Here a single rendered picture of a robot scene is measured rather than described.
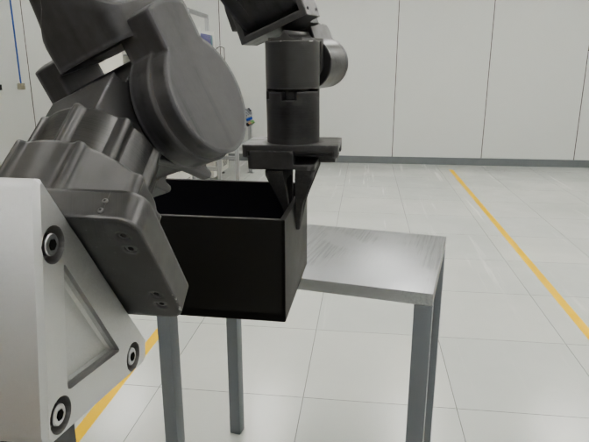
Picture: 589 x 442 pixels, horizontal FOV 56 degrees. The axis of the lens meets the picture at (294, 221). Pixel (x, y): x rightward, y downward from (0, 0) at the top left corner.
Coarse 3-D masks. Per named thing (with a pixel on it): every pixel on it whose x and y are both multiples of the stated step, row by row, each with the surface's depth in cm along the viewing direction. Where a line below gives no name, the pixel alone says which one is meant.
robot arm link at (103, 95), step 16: (128, 64) 34; (96, 80) 35; (112, 80) 31; (128, 80) 32; (80, 96) 32; (96, 96) 30; (112, 96) 31; (128, 96) 32; (48, 112) 33; (112, 112) 30; (128, 112) 32; (160, 160) 33; (160, 176) 36; (208, 176) 37; (160, 192) 39
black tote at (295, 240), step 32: (192, 192) 73; (224, 192) 72; (256, 192) 71; (160, 224) 56; (192, 224) 56; (224, 224) 55; (256, 224) 55; (288, 224) 57; (192, 256) 57; (224, 256) 56; (256, 256) 56; (288, 256) 58; (192, 288) 58; (224, 288) 57; (256, 288) 57; (288, 288) 58
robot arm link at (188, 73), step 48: (48, 0) 32; (96, 0) 31; (144, 0) 33; (48, 48) 33; (96, 48) 32; (144, 48) 32; (192, 48) 33; (48, 96) 36; (144, 96) 31; (192, 96) 32; (240, 96) 37; (192, 144) 32; (240, 144) 36
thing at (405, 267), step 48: (336, 240) 156; (384, 240) 156; (432, 240) 156; (336, 288) 126; (384, 288) 122; (432, 288) 122; (240, 336) 190; (432, 336) 165; (240, 384) 194; (432, 384) 169; (240, 432) 198
